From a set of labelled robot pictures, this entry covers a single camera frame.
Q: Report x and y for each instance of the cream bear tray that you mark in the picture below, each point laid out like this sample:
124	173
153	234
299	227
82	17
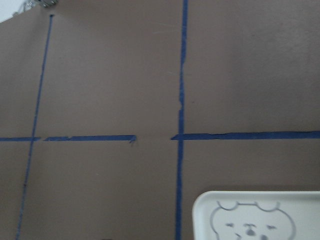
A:
257	215

